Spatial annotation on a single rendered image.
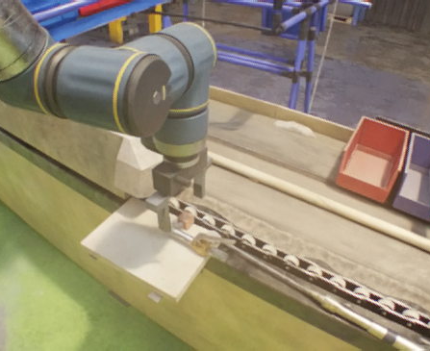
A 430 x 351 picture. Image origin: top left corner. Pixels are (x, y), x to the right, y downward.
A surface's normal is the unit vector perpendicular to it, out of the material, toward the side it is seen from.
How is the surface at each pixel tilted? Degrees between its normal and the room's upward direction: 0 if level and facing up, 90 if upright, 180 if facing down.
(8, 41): 102
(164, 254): 0
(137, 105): 89
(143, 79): 85
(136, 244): 0
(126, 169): 71
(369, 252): 0
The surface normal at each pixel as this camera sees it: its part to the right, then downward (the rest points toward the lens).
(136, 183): -0.50, 0.21
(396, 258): 0.04, -0.79
